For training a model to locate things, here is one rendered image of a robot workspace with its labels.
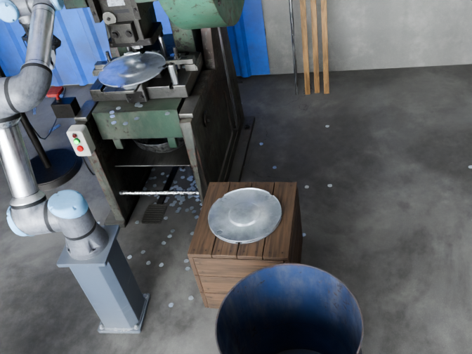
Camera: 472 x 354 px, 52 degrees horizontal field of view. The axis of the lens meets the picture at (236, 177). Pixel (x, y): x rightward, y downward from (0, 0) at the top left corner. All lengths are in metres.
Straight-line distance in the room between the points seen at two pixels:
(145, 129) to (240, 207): 0.56
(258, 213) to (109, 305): 0.68
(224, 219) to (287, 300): 0.42
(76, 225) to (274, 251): 0.70
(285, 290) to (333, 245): 0.63
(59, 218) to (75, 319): 0.68
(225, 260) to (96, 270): 0.47
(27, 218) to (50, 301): 0.72
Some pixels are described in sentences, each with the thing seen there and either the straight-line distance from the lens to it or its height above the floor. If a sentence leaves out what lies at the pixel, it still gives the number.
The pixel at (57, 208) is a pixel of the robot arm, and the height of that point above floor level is 0.68.
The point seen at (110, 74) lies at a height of 0.78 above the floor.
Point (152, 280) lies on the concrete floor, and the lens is 2.27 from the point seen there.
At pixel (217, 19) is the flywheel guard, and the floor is 1.04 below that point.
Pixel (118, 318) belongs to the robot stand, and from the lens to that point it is 2.09.
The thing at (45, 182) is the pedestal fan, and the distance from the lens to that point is 3.02.
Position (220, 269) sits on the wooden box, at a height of 0.27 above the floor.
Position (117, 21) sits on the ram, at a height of 0.98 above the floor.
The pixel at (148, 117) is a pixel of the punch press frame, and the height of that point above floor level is 0.61.
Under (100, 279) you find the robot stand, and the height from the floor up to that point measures 0.34.
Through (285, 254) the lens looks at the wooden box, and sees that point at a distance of 1.77.
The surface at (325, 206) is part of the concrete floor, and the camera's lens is 2.42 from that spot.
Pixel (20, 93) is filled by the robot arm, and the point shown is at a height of 1.03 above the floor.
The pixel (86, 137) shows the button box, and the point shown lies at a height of 0.58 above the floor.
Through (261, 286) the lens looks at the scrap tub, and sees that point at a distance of 1.63.
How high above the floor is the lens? 1.70
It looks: 40 degrees down
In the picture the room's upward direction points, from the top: 12 degrees counter-clockwise
